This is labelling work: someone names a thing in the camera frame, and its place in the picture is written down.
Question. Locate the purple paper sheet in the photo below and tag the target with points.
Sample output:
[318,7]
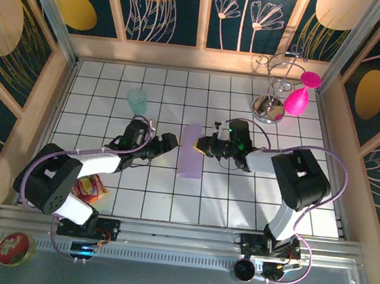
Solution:
[188,166]

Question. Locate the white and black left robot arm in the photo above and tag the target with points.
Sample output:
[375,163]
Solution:
[49,183]

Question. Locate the teal translucent plastic cup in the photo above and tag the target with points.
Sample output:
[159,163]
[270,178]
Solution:
[137,102]

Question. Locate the colourful snack bag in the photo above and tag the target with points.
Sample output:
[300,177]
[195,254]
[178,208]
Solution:
[92,189]

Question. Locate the pink plastic wine glass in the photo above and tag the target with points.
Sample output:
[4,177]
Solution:
[296,101]

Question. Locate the black round cup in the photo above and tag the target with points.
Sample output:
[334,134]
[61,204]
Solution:
[244,270]

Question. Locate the red round floral tin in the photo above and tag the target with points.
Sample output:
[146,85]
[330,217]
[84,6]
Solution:
[14,249]

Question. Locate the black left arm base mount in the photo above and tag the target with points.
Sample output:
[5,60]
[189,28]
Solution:
[110,229]

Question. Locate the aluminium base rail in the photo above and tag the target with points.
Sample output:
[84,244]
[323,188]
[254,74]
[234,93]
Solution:
[181,238]

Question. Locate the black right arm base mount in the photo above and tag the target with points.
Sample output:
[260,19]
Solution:
[250,244]

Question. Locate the aluminium frame post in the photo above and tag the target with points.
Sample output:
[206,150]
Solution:
[355,41]
[50,10]

